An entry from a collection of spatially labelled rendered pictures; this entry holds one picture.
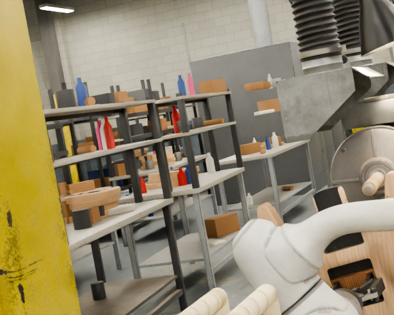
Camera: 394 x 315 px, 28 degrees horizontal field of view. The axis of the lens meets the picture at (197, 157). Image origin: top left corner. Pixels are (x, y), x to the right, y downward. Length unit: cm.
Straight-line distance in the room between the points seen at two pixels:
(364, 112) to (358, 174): 16
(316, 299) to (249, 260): 14
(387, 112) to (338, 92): 35
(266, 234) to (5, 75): 96
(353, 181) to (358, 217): 65
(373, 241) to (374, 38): 45
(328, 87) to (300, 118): 9
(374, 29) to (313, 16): 17
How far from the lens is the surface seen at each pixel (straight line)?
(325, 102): 175
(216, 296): 121
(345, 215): 140
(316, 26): 191
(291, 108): 177
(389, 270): 176
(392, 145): 203
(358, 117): 208
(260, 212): 179
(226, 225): 756
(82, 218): 505
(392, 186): 173
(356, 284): 178
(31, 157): 215
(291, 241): 140
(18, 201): 207
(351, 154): 204
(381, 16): 183
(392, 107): 207
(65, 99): 500
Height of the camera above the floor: 148
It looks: 3 degrees down
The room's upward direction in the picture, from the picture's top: 10 degrees counter-clockwise
